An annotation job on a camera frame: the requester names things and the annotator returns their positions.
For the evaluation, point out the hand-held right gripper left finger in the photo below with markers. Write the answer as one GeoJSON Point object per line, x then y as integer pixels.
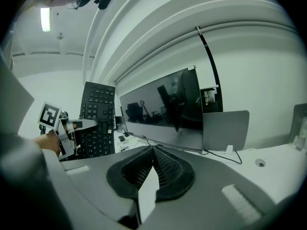
{"type": "Point", "coordinates": [108, 176]}

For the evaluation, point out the black power adapter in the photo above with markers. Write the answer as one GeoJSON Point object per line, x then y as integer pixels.
{"type": "Point", "coordinates": [121, 138]}

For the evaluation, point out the black curved monitor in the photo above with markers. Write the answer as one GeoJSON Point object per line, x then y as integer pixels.
{"type": "Point", "coordinates": [156, 104]}

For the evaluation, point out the clear plastic bottle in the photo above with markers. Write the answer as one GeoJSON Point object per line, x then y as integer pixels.
{"type": "Point", "coordinates": [301, 138]}

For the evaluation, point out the black wall strip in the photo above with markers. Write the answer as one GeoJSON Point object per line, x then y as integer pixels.
{"type": "Point", "coordinates": [213, 61]}

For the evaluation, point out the person's left forearm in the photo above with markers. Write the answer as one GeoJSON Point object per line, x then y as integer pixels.
{"type": "Point", "coordinates": [46, 141]}

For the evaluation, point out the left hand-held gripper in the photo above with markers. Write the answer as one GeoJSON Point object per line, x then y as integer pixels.
{"type": "Point", "coordinates": [49, 115]}

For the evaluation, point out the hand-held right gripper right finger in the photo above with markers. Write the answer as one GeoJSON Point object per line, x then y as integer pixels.
{"type": "Point", "coordinates": [204, 188]}

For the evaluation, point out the black keyboard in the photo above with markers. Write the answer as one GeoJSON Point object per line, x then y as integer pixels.
{"type": "Point", "coordinates": [98, 97]}

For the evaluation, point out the ceiling light panel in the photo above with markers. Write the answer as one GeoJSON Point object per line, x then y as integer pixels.
{"type": "Point", "coordinates": [45, 19]}

